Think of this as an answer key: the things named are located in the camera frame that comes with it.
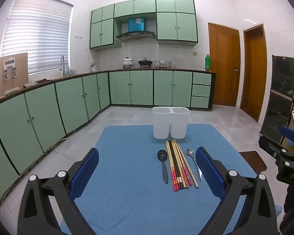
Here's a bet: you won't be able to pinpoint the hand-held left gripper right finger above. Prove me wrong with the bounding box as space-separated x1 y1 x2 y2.
195 147 277 235

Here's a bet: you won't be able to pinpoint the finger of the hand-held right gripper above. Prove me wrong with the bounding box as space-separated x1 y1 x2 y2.
258 135 289 158
279 125 294 150

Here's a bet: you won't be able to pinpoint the white cooking pot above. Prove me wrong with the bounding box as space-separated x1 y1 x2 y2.
122 57 134 69

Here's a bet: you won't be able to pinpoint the black wok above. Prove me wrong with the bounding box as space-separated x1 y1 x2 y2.
138 58 153 68

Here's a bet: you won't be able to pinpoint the plain bamboo chopstick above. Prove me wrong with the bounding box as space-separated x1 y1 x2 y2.
174 139 199 189

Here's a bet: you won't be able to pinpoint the green drawer unit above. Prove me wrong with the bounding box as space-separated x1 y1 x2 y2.
190 71 215 110

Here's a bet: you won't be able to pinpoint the blue table mat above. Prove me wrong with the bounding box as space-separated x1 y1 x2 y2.
56 124 258 235

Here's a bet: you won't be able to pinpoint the metal spoon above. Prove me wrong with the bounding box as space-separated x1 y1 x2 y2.
187 148 202 182

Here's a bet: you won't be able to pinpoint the green base cabinets under stove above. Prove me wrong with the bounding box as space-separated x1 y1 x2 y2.
109 70 193 107

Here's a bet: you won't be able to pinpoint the plain wooden door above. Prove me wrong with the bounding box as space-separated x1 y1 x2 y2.
240 24 267 123

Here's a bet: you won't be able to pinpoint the white double utensil holder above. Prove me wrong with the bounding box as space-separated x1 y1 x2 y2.
152 106 191 139

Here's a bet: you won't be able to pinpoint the silver metal clasp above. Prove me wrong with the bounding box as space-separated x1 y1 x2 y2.
3 66 17 80

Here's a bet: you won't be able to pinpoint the green wall cabinets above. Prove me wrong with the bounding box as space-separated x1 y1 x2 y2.
89 0 198 51

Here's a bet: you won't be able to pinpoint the wooden door with handle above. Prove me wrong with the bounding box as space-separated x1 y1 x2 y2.
208 22 241 107

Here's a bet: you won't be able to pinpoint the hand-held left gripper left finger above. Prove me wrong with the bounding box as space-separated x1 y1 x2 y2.
17 148 100 235

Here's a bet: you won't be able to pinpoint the red patterned bamboo chopstick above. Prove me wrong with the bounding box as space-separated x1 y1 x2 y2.
174 139 192 186
168 141 179 191
166 141 177 192
173 139 190 188

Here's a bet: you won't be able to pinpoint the long green base cabinets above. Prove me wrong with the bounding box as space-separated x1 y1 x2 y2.
0 72 111 201

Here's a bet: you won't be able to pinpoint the dark kitchen countertop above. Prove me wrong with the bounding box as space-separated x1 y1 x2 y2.
0 67 216 107

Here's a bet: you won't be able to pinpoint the metal kitchen faucet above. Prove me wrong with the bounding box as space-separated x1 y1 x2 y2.
59 55 66 77

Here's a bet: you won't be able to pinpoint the black glass cabinet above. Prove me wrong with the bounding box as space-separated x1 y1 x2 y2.
258 55 294 147

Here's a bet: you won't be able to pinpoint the wooden board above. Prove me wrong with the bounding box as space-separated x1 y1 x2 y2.
0 52 29 101

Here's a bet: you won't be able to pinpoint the black plastic spoon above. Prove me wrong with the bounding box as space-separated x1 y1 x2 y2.
157 150 169 183

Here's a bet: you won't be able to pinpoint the range hood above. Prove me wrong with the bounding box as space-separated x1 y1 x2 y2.
116 17 156 42

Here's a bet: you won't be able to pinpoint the white window blind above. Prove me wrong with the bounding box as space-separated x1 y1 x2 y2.
0 0 74 75

